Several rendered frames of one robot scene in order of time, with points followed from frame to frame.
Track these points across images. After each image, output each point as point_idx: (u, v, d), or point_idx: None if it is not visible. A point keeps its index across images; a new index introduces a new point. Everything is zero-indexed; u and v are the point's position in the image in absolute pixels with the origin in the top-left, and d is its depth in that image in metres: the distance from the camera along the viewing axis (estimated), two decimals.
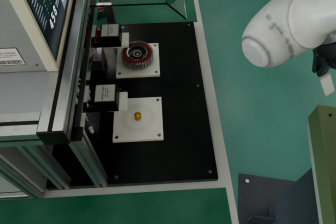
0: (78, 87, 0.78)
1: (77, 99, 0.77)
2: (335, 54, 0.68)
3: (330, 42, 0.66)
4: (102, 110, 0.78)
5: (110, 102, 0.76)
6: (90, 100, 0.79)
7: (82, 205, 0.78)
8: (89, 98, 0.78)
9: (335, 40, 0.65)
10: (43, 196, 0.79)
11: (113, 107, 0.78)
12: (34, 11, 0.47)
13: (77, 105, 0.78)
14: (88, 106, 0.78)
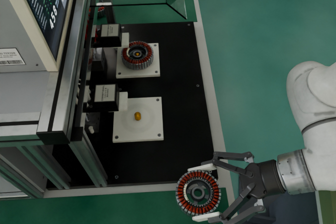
0: (78, 87, 0.78)
1: (77, 99, 0.77)
2: (270, 189, 0.63)
3: (288, 187, 0.60)
4: (102, 110, 0.78)
5: (110, 102, 0.76)
6: (90, 100, 0.79)
7: (82, 205, 0.78)
8: (89, 98, 0.78)
9: (290, 191, 0.61)
10: (43, 196, 0.79)
11: (113, 107, 0.78)
12: (34, 11, 0.47)
13: (77, 105, 0.78)
14: (88, 106, 0.78)
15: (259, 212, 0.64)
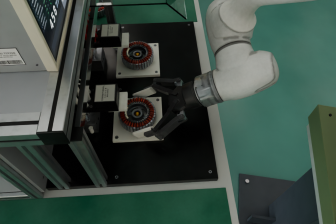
0: (78, 87, 0.78)
1: (77, 99, 0.77)
2: (187, 101, 0.78)
3: (200, 97, 0.76)
4: (102, 110, 0.78)
5: (110, 102, 0.76)
6: (90, 100, 0.79)
7: (82, 205, 0.78)
8: (89, 98, 0.78)
9: (202, 100, 0.76)
10: (43, 196, 0.79)
11: (113, 107, 0.78)
12: (34, 11, 0.47)
13: (77, 105, 0.78)
14: (88, 106, 0.78)
15: (181, 121, 0.79)
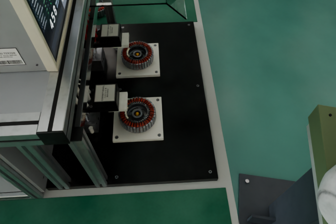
0: (78, 87, 0.78)
1: (77, 99, 0.77)
2: None
3: None
4: (102, 110, 0.78)
5: (110, 102, 0.76)
6: (90, 100, 0.79)
7: (82, 205, 0.78)
8: (89, 98, 0.78)
9: None
10: (43, 196, 0.79)
11: (113, 107, 0.78)
12: (34, 11, 0.47)
13: (77, 105, 0.78)
14: (88, 106, 0.78)
15: None
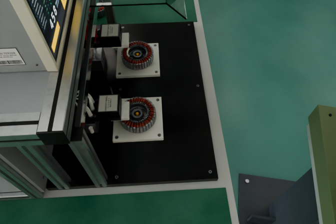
0: None
1: None
2: None
3: None
4: (106, 119, 0.83)
5: (113, 112, 0.80)
6: (94, 110, 0.83)
7: (82, 205, 0.78)
8: (93, 108, 0.82)
9: None
10: (43, 196, 0.79)
11: (116, 116, 0.82)
12: (34, 11, 0.47)
13: None
14: (92, 116, 0.82)
15: None
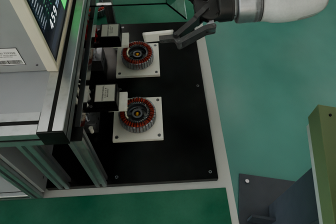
0: (78, 87, 0.78)
1: (77, 99, 0.77)
2: None
3: None
4: (102, 110, 0.78)
5: (110, 102, 0.76)
6: (90, 100, 0.79)
7: (82, 205, 0.78)
8: (89, 98, 0.78)
9: None
10: (43, 196, 0.79)
11: (113, 107, 0.78)
12: (34, 11, 0.47)
13: (77, 105, 0.78)
14: (88, 106, 0.78)
15: None
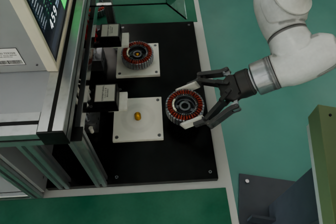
0: (78, 87, 0.78)
1: (77, 99, 0.77)
2: None
3: None
4: (102, 110, 0.78)
5: (110, 102, 0.76)
6: (90, 100, 0.79)
7: (82, 205, 0.78)
8: (89, 98, 0.78)
9: None
10: (43, 196, 0.79)
11: (113, 107, 0.78)
12: (34, 11, 0.47)
13: (77, 105, 0.78)
14: (88, 106, 0.78)
15: (223, 69, 0.83)
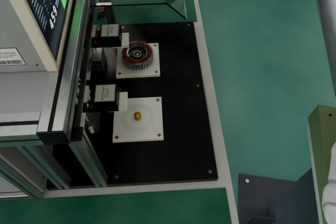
0: (78, 87, 0.78)
1: (77, 99, 0.77)
2: None
3: None
4: (102, 110, 0.78)
5: (110, 102, 0.76)
6: (90, 100, 0.79)
7: (82, 205, 0.78)
8: (89, 98, 0.78)
9: None
10: (43, 196, 0.79)
11: (113, 107, 0.78)
12: (34, 11, 0.47)
13: (77, 105, 0.78)
14: (88, 106, 0.78)
15: None
